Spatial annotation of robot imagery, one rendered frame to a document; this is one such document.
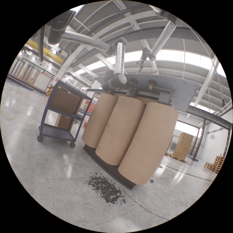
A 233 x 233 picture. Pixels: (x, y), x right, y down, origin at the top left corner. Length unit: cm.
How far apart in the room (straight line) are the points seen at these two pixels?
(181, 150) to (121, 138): 490
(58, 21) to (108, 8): 979
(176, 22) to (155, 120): 115
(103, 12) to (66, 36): 1003
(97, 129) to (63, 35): 138
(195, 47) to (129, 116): 1046
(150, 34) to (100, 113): 404
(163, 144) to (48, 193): 109
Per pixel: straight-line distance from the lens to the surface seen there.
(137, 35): 454
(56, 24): 106
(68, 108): 124
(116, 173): 116
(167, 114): 82
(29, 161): 102
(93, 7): 1178
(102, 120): 118
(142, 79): 108
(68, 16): 103
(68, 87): 115
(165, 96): 94
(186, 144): 560
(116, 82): 71
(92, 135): 123
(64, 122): 190
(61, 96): 119
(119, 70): 77
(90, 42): 120
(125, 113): 93
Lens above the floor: 72
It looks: 4 degrees up
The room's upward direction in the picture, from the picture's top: 24 degrees clockwise
